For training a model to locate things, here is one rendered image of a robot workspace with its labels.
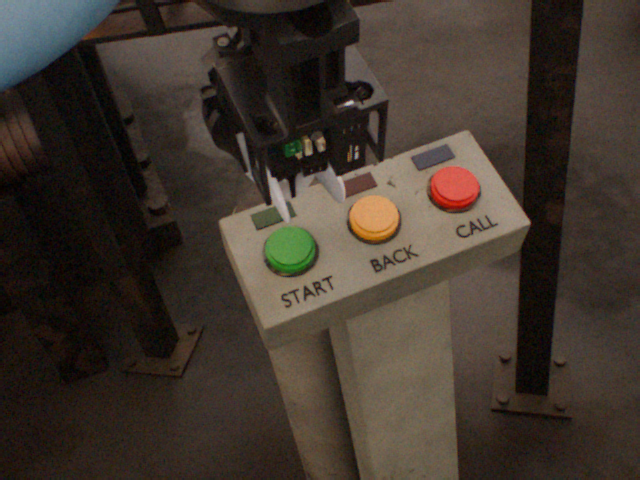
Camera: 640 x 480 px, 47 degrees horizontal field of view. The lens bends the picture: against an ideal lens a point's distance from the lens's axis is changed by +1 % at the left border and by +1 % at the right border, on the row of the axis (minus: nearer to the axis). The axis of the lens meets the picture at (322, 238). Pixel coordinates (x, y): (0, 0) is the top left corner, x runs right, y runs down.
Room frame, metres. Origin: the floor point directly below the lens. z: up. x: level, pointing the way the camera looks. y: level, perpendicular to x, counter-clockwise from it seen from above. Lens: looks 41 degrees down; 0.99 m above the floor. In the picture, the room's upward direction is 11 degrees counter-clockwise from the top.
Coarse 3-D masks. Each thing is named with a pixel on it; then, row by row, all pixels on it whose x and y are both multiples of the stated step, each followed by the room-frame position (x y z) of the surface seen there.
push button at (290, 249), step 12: (288, 228) 0.46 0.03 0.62; (300, 228) 0.46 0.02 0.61; (276, 240) 0.45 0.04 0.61; (288, 240) 0.45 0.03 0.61; (300, 240) 0.44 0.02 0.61; (312, 240) 0.45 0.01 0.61; (276, 252) 0.44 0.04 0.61; (288, 252) 0.43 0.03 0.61; (300, 252) 0.43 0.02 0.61; (312, 252) 0.43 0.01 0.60; (276, 264) 0.43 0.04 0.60; (288, 264) 0.43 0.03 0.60; (300, 264) 0.43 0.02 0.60
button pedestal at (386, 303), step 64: (320, 192) 0.50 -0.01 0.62; (384, 192) 0.49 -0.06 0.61; (256, 256) 0.44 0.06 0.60; (320, 256) 0.44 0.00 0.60; (384, 256) 0.43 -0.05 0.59; (448, 256) 0.42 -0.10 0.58; (256, 320) 0.41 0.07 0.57; (320, 320) 0.40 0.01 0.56; (384, 320) 0.43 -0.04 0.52; (448, 320) 0.44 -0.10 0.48; (384, 384) 0.42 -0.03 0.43; (448, 384) 0.44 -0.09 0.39; (384, 448) 0.42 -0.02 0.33; (448, 448) 0.44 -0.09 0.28
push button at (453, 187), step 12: (444, 168) 0.50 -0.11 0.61; (456, 168) 0.49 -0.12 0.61; (432, 180) 0.49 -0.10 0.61; (444, 180) 0.48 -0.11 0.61; (456, 180) 0.48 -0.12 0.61; (468, 180) 0.48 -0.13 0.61; (432, 192) 0.48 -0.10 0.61; (444, 192) 0.47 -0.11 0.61; (456, 192) 0.47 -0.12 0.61; (468, 192) 0.47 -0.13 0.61; (444, 204) 0.46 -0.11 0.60; (456, 204) 0.46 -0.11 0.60; (468, 204) 0.46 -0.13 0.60
